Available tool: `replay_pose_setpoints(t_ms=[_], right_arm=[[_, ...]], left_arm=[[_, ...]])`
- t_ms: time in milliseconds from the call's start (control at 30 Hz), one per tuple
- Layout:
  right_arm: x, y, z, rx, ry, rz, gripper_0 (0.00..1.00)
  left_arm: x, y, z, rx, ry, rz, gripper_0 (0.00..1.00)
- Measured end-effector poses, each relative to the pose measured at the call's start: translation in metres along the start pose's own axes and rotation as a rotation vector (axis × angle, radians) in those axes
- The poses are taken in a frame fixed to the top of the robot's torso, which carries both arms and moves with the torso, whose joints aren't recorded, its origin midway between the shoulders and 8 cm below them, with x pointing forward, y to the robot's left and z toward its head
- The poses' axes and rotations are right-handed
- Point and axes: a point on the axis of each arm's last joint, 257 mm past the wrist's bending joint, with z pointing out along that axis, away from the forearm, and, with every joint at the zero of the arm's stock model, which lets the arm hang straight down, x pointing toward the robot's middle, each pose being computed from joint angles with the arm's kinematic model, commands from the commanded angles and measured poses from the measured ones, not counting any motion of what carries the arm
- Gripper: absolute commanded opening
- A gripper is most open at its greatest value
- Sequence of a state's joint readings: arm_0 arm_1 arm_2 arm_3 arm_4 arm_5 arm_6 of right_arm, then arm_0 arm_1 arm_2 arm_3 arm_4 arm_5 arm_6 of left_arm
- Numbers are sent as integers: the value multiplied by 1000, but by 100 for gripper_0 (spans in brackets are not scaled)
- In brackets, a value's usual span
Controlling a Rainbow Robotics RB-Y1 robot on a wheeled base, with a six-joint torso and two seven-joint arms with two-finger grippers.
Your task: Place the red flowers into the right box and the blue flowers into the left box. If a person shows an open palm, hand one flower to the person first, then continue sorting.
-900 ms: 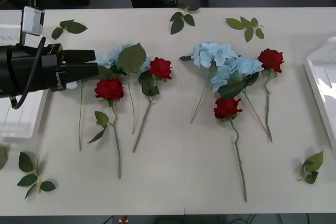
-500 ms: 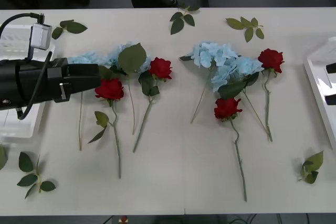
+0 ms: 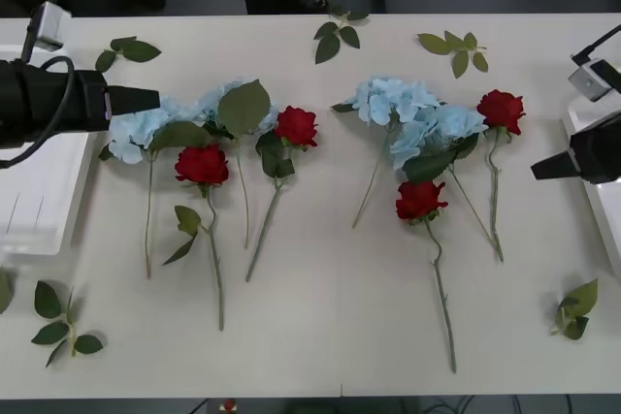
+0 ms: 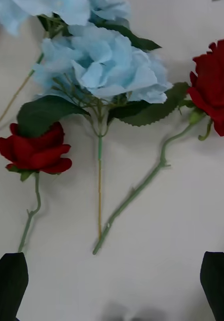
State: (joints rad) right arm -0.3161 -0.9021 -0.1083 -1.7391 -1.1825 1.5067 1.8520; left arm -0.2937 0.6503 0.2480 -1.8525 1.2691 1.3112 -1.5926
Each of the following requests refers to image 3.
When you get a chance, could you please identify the shallow white box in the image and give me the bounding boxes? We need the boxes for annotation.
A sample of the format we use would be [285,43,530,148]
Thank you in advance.
[0,43,101,256]
[561,93,621,282]

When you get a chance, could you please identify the pale blue artificial flower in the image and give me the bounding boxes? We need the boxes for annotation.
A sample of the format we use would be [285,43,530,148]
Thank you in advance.
[149,77,281,249]
[99,95,190,280]
[331,76,441,230]
[390,104,501,250]

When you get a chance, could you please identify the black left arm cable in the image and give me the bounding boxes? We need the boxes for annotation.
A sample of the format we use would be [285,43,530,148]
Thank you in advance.
[0,0,77,169]

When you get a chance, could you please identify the pale olive leaf twig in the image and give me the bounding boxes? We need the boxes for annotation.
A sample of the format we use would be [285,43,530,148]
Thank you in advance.
[417,31,490,80]

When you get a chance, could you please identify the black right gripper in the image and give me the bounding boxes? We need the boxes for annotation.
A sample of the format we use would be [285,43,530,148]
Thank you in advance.
[531,112,621,186]

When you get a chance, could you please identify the twig with pale large leaf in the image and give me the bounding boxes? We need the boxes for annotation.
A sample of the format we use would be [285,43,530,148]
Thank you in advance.
[549,278,600,341]

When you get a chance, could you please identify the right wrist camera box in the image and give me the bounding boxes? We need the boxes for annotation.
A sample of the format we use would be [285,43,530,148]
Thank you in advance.
[568,23,621,103]

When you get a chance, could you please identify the red artificial rose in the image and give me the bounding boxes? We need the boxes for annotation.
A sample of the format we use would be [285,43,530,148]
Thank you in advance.
[245,105,320,283]
[476,89,527,263]
[162,143,231,332]
[395,179,458,375]

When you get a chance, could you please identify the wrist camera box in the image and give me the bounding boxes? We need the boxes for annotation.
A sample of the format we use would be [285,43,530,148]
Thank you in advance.
[18,0,64,64]
[568,23,621,103]

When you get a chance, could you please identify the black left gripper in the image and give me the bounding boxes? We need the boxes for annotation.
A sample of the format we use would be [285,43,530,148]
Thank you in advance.
[23,64,161,146]

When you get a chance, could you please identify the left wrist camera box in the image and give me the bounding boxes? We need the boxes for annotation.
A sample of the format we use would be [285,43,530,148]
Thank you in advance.
[18,0,64,64]

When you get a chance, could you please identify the loose green leaf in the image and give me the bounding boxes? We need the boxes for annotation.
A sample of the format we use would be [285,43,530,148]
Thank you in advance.
[0,268,14,316]

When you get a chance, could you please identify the green leaf twig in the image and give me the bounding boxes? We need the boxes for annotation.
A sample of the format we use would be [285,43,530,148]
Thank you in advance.
[94,36,163,74]
[30,279,105,369]
[312,4,371,66]

